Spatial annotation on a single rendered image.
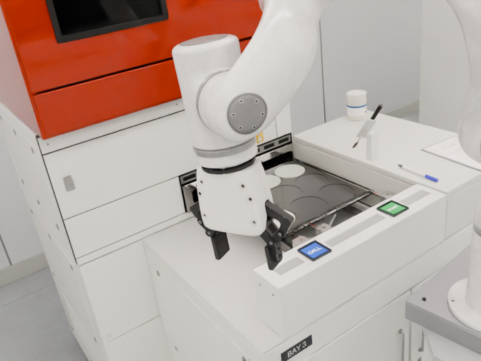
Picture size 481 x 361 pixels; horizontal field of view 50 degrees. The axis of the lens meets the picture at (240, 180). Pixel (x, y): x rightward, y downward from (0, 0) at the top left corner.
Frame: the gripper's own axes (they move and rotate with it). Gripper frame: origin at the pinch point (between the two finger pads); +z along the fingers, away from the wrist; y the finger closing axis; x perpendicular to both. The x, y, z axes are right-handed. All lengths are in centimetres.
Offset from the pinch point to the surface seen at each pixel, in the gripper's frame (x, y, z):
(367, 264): 44, 1, 31
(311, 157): 92, -35, 27
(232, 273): 37, -33, 36
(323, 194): 71, -21, 29
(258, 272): 23.8, -15.9, 23.0
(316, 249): 35.6, -7.2, 23.1
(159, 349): 38, -73, 77
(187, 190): 56, -60, 24
